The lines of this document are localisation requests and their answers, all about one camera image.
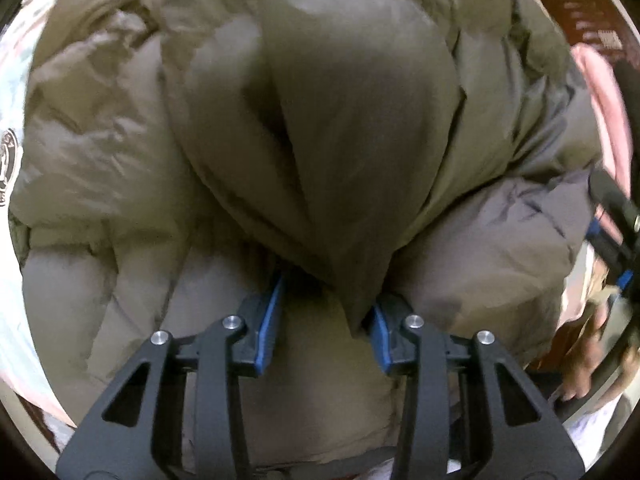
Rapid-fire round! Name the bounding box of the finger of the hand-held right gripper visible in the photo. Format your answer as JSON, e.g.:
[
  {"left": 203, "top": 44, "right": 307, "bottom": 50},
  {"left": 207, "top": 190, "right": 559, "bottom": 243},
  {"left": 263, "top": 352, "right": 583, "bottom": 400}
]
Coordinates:
[
  {"left": 595, "top": 230, "right": 640, "bottom": 306},
  {"left": 586, "top": 166, "right": 640, "bottom": 241}
]

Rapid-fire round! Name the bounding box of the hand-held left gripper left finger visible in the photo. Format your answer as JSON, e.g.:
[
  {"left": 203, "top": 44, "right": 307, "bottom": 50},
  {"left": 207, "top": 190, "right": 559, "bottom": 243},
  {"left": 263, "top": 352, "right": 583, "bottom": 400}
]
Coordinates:
[{"left": 55, "top": 274, "right": 289, "bottom": 480}]

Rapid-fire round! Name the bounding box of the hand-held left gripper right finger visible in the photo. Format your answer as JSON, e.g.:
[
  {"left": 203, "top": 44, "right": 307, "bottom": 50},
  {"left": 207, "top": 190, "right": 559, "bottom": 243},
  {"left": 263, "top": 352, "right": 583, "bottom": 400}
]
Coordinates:
[{"left": 369, "top": 292, "right": 587, "bottom": 480}]

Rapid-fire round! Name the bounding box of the olive green hooded puffer jacket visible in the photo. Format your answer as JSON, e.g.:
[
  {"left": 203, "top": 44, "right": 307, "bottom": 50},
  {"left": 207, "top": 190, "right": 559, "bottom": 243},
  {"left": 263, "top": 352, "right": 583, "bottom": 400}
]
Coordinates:
[{"left": 10, "top": 0, "right": 606, "bottom": 476}]

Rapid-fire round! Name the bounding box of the person's right hand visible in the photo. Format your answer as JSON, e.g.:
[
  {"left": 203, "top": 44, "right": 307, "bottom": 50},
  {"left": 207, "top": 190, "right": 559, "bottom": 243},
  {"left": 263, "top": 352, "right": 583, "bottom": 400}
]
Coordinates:
[{"left": 556, "top": 305, "right": 618, "bottom": 403}]

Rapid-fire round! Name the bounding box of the folded pink quilt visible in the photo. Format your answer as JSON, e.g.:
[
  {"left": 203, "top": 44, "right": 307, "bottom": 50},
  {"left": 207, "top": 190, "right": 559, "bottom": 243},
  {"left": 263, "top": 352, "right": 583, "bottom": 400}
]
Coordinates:
[{"left": 571, "top": 42, "right": 633, "bottom": 173}]

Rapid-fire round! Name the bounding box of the dark wooden bed frame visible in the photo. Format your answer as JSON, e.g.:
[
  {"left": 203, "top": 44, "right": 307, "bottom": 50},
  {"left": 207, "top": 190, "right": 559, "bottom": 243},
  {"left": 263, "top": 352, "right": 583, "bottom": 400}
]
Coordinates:
[{"left": 520, "top": 0, "right": 632, "bottom": 63}]

